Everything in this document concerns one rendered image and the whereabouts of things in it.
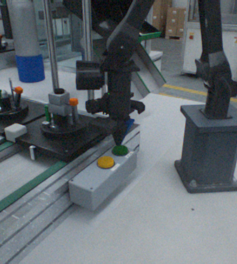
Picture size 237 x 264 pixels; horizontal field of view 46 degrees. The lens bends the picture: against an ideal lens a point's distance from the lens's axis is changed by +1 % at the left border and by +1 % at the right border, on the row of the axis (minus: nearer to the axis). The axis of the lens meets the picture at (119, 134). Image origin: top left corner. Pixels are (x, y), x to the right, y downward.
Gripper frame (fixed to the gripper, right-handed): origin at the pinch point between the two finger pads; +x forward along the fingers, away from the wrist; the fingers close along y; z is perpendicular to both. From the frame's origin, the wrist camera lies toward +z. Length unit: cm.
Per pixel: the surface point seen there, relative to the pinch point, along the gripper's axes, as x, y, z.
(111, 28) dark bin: -21.8, -30.7, 22.0
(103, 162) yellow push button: 4.4, 8.0, -0.5
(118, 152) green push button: 4.5, 1.6, -1.1
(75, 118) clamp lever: -0.4, -1.1, 15.4
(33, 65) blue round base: 5, -59, 94
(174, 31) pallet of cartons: 70, -816, 291
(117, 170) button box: 6.1, 7.0, -3.9
